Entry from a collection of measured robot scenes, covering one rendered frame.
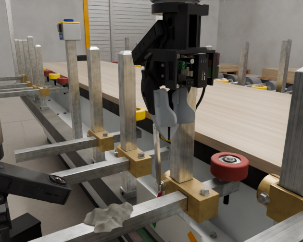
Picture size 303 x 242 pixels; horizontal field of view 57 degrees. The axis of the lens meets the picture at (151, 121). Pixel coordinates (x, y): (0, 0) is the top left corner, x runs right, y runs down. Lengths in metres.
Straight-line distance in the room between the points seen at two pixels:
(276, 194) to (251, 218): 0.38
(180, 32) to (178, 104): 0.13
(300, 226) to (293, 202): 0.05
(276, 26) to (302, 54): 1.20
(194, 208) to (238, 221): 0.29
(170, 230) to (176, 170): 0.15
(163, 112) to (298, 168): 0.20
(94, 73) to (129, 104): 0.26
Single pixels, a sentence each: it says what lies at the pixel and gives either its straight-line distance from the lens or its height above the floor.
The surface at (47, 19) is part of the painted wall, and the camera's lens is 8.54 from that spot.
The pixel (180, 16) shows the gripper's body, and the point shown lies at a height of 1.19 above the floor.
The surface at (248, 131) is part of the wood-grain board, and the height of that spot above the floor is 0.90.
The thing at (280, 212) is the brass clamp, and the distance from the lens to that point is 0.42.
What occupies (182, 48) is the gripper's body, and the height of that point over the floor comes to 1.15.
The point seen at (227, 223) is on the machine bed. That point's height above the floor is 0.65.
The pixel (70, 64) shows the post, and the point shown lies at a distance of 1.22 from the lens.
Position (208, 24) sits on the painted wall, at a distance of 10.97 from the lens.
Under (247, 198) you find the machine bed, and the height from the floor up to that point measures 0.77.
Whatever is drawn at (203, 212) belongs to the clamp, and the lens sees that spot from 0.57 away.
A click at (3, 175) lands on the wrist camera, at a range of 0.40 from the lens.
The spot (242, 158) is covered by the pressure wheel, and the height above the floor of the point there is 0.91.
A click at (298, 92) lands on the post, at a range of 0.38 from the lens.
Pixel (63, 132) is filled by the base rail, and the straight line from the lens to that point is 1.49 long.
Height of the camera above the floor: 1.16
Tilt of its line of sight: 17 degrees down
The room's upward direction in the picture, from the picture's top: straight up
